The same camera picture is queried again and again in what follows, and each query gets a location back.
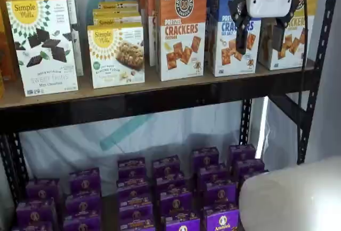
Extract yellow white pretzel crackers box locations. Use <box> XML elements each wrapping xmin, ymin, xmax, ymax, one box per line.
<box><xmin>257</xmin><ymin>0</ymin><xmax>321</xmax><ymax>71</ymax></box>

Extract black side shelf brace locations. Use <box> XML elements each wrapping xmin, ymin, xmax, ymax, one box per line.
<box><xmin>267</xmin><ymin>93</ymin><xmax>302</xmax><ymax>115</ymax></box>

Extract Simple Mills almond bars box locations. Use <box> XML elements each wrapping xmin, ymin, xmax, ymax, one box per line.
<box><xmin>87</xmin><ymin>22</ymin><xmax>146</xmax><ymax>90</ymax></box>
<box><xmin>92</xmin><ymin>9</ymin><xmax>141</xmax><ymax>18</ymax></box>
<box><xmin>98</xmin><ymin>1</ymin><xmax>140</xmax><ymax>12</ymax></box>
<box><xmin>93</xmin><ymin>15</ymin><xmax>142</xmax><ymax>28</ymax></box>

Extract wooden shelf board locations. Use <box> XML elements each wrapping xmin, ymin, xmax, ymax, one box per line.
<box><xmin>0</xmin><ymin>59</ymin><xmax>315</xmax><ymax>109</ymax></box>

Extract Simple Mills Sweet Thins box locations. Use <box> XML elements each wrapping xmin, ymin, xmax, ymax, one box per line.
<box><xmin>20</xmin><ymin>0</ymin><xmax>85</xmax><ymax>77</ymax></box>
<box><xmin>5</xmin><ymin>0</ymin><xmax>79</xmax><ymax>97</ymax></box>

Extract wooden metal shelf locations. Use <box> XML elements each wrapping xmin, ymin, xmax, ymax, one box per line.
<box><xmin>18</xmin><ymin>0</ymin><xmax>315</xmax><ymax>186</ymax></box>

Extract orange snack box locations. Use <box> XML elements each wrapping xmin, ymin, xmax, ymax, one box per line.
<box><xmin>0</xmin><ymin>0</ymin><xmax>18</xmax><ymax>82</ymax></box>

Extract purple Annie's boxes group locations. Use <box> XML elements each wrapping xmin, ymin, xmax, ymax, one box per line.
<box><xmin>53</xmin><ymin>145</ymin><xmax>240</xmax><ymax>231</ymax></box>

